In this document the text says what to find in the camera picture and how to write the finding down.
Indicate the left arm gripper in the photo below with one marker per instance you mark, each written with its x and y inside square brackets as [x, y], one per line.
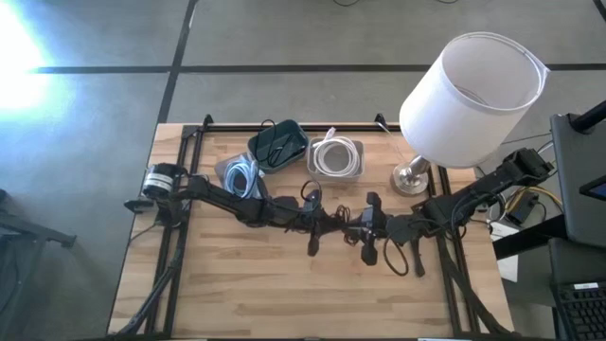
[315, 220]

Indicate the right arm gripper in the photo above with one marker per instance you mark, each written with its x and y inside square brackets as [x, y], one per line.
[374, 222]

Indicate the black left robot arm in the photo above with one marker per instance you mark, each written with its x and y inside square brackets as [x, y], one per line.
[227, 199]

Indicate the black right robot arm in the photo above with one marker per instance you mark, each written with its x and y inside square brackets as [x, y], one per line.
[473, 189]

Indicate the white plastic bin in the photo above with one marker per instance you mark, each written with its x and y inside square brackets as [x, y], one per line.
[312, 176]

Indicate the teal plastic bin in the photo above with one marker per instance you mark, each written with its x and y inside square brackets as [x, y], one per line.
[289, 128]

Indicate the grey translucent plastic bin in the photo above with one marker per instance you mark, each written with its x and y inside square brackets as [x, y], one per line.
[222, 166]

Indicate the white paper sheet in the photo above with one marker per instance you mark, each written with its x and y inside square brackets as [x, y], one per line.
[509, 270]

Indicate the white shade chrome table lamp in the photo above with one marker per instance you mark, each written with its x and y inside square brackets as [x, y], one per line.
[473, 118]

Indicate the black power adapter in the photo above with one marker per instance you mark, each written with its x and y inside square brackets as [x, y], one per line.
[521, 210]

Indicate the black diagonal support beam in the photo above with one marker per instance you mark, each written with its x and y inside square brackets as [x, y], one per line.
[530, 239]

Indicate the black monitor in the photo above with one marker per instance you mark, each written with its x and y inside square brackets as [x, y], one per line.
[577, 189]

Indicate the black keyboard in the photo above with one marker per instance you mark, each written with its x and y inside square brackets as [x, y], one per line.
[582, 312]

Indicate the small blue lit screen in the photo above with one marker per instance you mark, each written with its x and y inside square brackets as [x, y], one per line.
[596, 189]

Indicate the black floor stand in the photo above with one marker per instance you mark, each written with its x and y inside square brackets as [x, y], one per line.
[33, 232]

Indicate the black aluminium table frame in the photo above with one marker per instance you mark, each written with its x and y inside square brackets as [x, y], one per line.
[293, 127]

